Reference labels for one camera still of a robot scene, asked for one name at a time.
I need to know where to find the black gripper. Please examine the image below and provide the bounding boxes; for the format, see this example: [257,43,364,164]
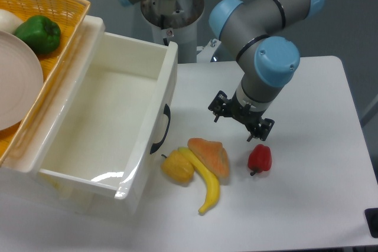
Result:
[208,90,275,142]

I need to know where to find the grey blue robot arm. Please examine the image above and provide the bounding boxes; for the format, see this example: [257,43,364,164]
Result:
[119,0,325,140]

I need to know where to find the orange triangle bread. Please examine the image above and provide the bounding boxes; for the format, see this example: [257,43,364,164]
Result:
[187,138,230,179]

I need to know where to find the red bell pepper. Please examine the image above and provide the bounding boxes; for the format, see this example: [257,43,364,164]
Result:
[247,144,272,176]

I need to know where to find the yellow banana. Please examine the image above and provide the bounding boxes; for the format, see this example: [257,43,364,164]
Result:
[178,147,220,215]

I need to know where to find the yellow bell pepper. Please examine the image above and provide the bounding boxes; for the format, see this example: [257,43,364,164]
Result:
[161,150,194,184]

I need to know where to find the white plastic drawer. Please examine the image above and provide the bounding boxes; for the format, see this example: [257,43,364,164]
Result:
[1,16,178,214]

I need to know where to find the black object at table edge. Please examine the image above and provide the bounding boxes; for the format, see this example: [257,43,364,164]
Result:
[364,208,378,238]

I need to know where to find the yellow woven basket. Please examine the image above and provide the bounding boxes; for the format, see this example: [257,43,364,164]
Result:
[1,0,90,162]

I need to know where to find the green bell pepper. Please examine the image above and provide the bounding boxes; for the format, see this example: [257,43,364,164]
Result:
[14,15,61,55]

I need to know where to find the beige round plate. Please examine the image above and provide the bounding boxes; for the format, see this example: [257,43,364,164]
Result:
[1,31,44,130]

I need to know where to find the white onion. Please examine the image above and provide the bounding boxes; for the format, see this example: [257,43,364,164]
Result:
[0,9,23,34]

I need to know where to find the black drawer handle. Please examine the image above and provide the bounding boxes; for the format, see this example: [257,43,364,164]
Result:
[149,104,171,154]

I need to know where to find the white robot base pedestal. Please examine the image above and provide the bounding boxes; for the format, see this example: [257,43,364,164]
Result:
[141,0,204,63]

